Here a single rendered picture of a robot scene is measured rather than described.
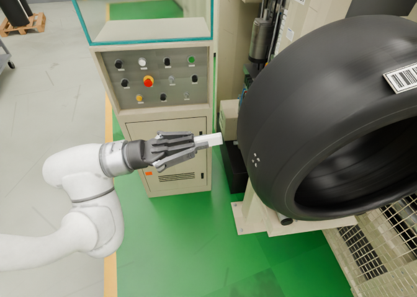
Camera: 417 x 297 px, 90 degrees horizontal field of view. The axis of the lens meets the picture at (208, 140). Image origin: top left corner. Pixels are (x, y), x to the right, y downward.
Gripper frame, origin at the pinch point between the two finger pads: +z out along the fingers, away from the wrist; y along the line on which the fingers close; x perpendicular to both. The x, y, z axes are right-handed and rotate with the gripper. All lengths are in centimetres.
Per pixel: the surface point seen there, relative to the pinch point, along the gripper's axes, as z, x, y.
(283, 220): 19.9, 36.4, -9.7
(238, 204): 13, 127, 42
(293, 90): 19.9, -11.2, -1.2
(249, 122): 11.7, 0.0, 3.7
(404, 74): 33.9, -16.6, -9.8
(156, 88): -23, 20, 65
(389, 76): 31.8, -16.4, -9.3
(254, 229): 20, 128, 21
